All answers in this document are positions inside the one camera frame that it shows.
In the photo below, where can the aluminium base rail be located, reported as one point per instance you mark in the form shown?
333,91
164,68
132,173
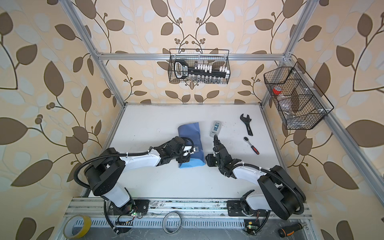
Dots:
158,212

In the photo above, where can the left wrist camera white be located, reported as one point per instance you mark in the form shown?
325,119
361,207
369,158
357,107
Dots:
190,150

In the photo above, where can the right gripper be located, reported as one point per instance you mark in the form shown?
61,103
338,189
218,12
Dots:
209,159

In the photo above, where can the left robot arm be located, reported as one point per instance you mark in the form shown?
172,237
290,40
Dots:
101,174

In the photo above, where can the red handled ratchet wrench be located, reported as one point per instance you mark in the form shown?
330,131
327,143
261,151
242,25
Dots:
251,145

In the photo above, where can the red capped plastic item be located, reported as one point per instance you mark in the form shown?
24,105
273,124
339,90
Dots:
277,90

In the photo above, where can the black adjustable wrench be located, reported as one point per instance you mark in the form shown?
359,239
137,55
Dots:
246,120

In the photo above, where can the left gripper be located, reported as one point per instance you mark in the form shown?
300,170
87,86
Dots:
183,158

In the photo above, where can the yellow tape roll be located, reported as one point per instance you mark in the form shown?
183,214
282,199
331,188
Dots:
77,227

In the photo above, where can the black socket set rail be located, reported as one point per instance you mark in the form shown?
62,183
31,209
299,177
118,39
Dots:
182,71

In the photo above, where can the back wire basket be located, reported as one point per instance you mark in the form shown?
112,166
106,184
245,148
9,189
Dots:
215,57

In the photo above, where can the right wire basket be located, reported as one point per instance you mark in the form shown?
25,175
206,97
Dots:
302,104

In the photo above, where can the wire basket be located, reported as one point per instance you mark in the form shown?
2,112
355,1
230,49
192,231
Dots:
302,104
215,57

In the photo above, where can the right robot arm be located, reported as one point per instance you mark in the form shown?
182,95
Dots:
281,195

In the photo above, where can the orange black screwdriver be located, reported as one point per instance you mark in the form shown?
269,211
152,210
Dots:
290,230

